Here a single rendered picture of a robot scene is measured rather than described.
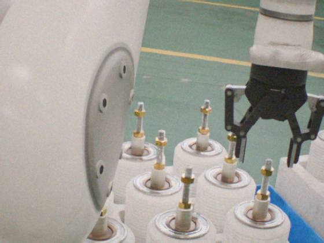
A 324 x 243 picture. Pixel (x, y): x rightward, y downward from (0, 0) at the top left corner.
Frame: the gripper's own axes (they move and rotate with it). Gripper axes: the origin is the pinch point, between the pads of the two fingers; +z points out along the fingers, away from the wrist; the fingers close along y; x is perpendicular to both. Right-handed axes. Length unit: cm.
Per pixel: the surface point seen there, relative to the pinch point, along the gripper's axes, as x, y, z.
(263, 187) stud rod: 0.3, -0.3, 4.8
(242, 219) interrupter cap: 2.2, 2.1, 9.3
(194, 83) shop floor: -138, 15, 34
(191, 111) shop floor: -106, 14, 34
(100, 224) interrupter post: 10.2, 20.5, 7.9
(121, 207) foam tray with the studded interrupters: -9.7, 21.1, 16.7
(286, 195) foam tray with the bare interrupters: -32.5, -9.8, 23.0
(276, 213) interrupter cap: -0.7, -3.1, 9.4
